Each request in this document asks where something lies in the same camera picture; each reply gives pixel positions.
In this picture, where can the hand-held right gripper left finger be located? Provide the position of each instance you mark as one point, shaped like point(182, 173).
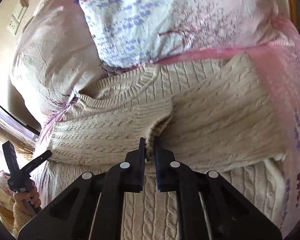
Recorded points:
point(141, 160)

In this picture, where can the wooden headboard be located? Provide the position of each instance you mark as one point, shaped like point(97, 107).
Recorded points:
point(293, 7)

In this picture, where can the floral white pillow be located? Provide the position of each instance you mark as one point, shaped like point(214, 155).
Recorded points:
point(165, 17)

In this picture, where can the white wall socket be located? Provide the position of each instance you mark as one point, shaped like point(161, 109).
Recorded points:
point(13, 26)

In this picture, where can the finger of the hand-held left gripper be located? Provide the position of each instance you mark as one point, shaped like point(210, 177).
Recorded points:
point(37, 161)
point(9, 157)

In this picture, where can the person's left forearm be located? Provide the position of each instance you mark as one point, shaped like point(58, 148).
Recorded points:
point(21, 220)

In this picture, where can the white wall switch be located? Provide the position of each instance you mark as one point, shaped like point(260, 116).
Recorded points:
point(20, 9)

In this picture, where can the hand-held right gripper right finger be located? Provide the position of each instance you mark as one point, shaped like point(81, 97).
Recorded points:
point(158, 165)

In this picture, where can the pink floral bed sheet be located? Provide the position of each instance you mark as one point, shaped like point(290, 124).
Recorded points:
point(47, 55)

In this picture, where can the person's left hand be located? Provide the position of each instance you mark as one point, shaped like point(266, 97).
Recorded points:
point(31, 197)

